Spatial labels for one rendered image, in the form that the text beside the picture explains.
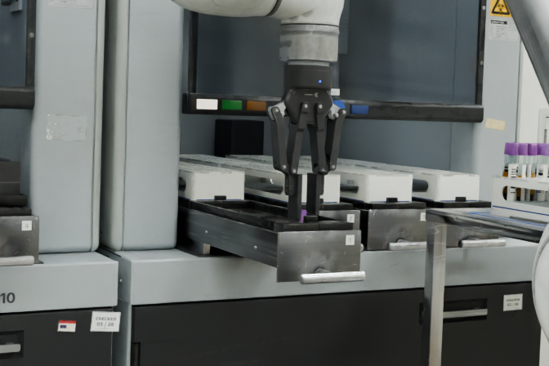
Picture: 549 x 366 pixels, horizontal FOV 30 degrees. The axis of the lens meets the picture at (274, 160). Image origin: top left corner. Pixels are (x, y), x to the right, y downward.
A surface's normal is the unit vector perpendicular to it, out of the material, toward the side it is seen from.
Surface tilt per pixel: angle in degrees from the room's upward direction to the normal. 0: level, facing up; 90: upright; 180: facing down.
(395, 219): 90
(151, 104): 90
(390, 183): 90
